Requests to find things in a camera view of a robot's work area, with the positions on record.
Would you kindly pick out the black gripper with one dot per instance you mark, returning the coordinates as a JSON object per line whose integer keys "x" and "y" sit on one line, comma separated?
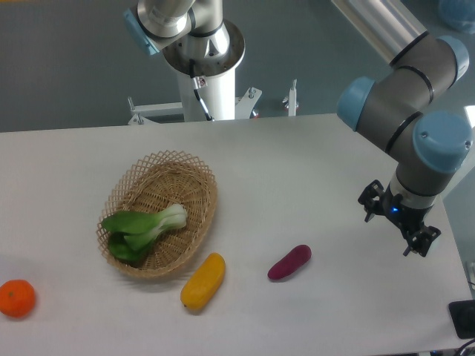
{"x": 408, "y": 217}

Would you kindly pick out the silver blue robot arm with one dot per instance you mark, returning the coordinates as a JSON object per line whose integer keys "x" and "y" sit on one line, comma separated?
{"x": 428, "y": 148}

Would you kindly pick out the woven wicker basket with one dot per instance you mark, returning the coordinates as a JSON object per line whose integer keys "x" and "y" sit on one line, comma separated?
{"x": 153, "y": 184}

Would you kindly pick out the purple sweet potato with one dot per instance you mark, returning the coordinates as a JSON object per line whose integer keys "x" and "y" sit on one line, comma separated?
{"x": 290, "y": 263}

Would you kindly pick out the black device at edge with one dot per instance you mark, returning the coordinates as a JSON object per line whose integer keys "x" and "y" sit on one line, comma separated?
{"x": 462, "y": 315}

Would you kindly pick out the yellow mango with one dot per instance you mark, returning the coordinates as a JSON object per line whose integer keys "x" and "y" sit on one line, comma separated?
{"x": 203, "y": 284}

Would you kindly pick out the blue plastic bag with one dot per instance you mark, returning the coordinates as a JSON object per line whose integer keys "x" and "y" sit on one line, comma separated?
{"x": 458, "y": 14}

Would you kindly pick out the green bok choy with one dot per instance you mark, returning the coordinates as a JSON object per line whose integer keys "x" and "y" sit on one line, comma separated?
{"x": 133, "y": 233}

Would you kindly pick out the orange tangerine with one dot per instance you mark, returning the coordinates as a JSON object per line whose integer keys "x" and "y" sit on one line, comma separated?
{"x": 18, "y": 298}

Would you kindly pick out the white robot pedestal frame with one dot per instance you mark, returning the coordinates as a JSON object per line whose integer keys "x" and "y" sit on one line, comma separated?
{"x": 205, "y": 67}

